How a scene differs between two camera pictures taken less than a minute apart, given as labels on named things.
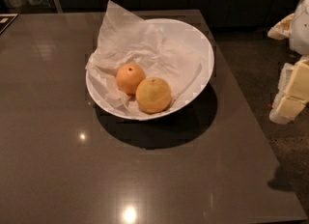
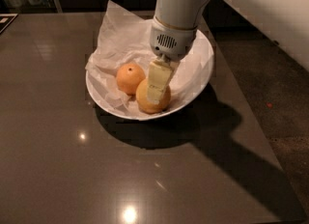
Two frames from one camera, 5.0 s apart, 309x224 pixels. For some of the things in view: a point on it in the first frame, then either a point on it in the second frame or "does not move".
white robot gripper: [300, 30] to [171, 42]
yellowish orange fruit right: [153, 96] does not move
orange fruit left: [127, 77] does not move
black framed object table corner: [6, 20] does not move
